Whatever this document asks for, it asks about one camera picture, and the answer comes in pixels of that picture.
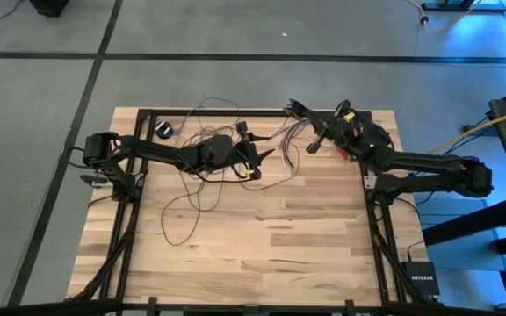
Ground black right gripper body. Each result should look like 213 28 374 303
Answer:
305 99 391 160

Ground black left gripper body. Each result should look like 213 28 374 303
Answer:
192 121 263 182

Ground long thin black cord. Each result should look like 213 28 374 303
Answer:
160 97 300 247

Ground blue round device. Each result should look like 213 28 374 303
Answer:
154 121 174 140

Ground black stand base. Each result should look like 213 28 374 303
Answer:
420 0 506 13

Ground colourful cable bundle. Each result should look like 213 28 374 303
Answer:
278 118 311 153

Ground black switch cable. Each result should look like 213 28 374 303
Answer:
406 239 425 264

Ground beige cable with plug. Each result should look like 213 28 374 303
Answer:
406 0 485 34

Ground yellow hanging cable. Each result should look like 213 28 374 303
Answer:
428 104 506 154

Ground black Netgear network switch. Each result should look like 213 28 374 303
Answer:
401 261 441 298

